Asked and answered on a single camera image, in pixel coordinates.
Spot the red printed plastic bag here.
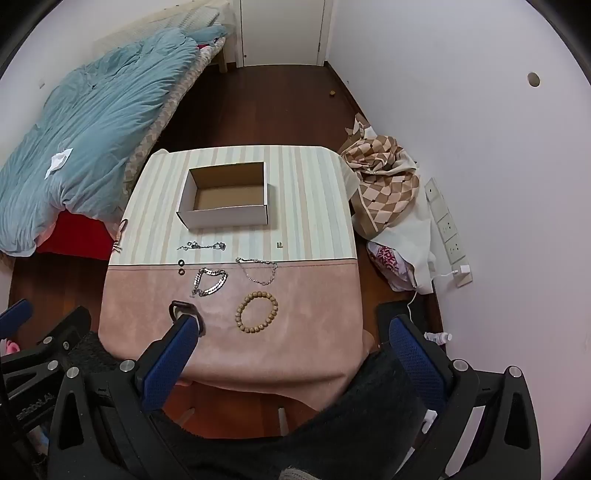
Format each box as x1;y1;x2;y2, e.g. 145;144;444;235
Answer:
367;240;416;291

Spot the white paper scrap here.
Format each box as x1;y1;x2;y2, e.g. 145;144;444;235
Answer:
45;148;74;178

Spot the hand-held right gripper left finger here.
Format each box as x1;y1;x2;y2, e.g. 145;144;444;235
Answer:
47;314;206;480

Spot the bed with blue duvet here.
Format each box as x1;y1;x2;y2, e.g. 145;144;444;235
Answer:
0;28;204;257

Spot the teal pillow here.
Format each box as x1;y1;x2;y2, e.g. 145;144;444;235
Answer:
194;24;228;47

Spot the white quilted bedding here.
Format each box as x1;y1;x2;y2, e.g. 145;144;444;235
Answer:
92;0;232;51

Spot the white charger cable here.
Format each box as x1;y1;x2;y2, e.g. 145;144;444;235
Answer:
406;270;459;319

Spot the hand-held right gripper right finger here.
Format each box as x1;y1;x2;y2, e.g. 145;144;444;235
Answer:
389;315;542;480

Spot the wooden bead bracelet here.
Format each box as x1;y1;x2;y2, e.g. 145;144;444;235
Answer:
235;292;280;334

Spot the thick silver chain bracelet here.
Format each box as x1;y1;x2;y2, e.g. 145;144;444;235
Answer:
191;267;229;298

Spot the white door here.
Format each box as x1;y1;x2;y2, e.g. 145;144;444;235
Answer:
240;0;326;68

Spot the silver charm necklace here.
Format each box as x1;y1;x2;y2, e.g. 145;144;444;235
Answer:
177;240;228;252

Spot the thin silver chain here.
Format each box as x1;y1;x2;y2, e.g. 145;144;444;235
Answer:
235;257;279;286

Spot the brown checked blanket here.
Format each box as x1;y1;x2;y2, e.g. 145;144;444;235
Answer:
341;134;421;238

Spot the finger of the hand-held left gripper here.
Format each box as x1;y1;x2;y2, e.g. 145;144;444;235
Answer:
0;299;34;344
18;305;93;365

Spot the white cardboard box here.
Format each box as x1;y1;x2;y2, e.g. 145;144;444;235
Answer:
177;161;270;229

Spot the red bed cover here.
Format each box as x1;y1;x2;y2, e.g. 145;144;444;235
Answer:
36;210;118;261

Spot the black wristband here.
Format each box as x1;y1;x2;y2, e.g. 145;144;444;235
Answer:
168;300;206;337

